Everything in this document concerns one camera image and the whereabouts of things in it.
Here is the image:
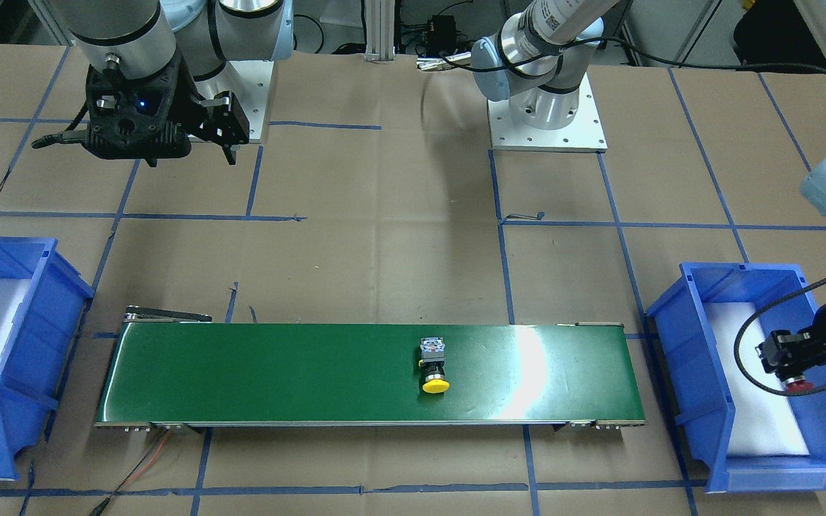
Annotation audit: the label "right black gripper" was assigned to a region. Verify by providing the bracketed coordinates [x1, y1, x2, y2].
[142, 59, 250, 168]

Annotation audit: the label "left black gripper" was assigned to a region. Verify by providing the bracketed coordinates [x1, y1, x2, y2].
[757, 304, 826, 378]

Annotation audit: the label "red push button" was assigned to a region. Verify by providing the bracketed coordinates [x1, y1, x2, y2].
[782, 373, 815, 395]

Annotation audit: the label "yellow push button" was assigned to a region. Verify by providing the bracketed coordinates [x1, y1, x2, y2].
[417, 336, 450, 394]

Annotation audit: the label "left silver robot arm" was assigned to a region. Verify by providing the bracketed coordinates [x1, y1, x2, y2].
[469, 1, 826, 396]

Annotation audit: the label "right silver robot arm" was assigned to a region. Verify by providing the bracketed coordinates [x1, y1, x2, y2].
[32, 1, 294, 167]

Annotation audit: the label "blue plastic bin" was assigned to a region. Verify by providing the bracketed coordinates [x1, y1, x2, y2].
[648, 262, 826, 493]
[0, 237, 94, 480]

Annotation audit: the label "green conveyor belt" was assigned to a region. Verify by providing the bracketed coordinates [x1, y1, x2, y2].
[95, 320, 646, 428]

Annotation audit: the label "black braided cable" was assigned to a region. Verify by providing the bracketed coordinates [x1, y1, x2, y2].
[733, 255, 826, 396]

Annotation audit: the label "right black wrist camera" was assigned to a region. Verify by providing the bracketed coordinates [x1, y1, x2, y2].
[82, 52, 192, 160]

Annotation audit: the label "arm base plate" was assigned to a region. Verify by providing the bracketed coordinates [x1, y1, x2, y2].
[196, 61, 275, 144]
[488, 73, 609, 153]

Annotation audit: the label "aluminium frame post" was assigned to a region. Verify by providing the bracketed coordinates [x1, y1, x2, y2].
[361, 0, 399, 62]

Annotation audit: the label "red black conveyor wires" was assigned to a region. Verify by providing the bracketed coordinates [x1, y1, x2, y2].
[90, 427, 179, 516]

